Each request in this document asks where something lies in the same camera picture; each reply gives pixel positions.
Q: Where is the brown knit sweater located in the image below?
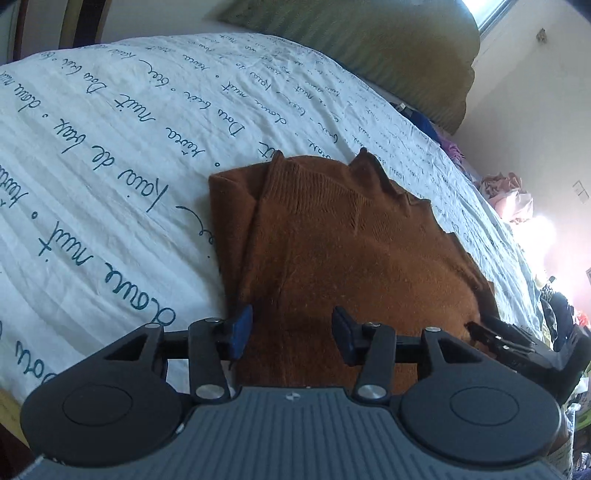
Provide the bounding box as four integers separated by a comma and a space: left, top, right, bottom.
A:
208, 148, 500, 398

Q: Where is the purple cloth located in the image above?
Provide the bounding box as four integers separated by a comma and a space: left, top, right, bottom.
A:
438, 134, 468, 163

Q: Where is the blue cloth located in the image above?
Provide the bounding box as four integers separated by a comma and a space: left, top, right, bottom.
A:
408, 108, 440, 136

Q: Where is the olive green striped pillow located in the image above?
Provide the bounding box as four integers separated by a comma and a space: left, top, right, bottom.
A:
216, 0, 482, 136

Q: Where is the window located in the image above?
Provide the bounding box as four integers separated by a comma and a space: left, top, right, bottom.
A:
462, 0, 516, 36

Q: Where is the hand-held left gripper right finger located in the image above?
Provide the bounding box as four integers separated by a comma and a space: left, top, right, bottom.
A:
332, 305, 484, 404

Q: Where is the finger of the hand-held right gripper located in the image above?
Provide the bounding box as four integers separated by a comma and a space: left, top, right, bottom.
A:
465, 316, 539, 366

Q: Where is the white printed bed sheet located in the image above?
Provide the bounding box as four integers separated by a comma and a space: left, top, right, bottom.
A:
0, 32, 551, 408

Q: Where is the dark patterned cloth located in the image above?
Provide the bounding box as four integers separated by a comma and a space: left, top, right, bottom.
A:
539, 276, 583, 356

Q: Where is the gold tower air conditioner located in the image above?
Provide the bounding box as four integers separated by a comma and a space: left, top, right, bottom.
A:
60, 0, 112, 48

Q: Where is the pink clothes pile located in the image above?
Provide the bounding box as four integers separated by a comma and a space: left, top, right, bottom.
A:
480, 172, 537, 225

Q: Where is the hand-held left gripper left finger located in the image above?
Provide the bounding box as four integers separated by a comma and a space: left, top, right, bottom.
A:
92, 304, 254, 404

